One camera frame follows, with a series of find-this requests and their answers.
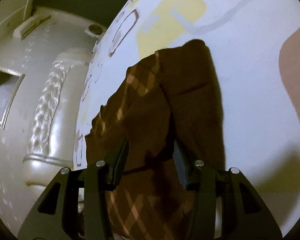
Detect brown plaid sweater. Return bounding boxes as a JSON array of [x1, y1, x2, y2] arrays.
[[85, 40, 225, 239]]

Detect framed wedding photo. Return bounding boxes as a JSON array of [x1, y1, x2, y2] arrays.
[[0, 67, 25, 129]]

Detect cream tufted leather headboard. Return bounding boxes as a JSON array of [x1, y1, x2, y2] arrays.
[[22, 47, 93, 193]]

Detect white patterned bed quilt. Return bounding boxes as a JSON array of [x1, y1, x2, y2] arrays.
[[74, 0, 300, 234]]

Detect white wall air conditioner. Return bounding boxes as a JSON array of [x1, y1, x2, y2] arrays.
[[13, 15, 51, 40]]

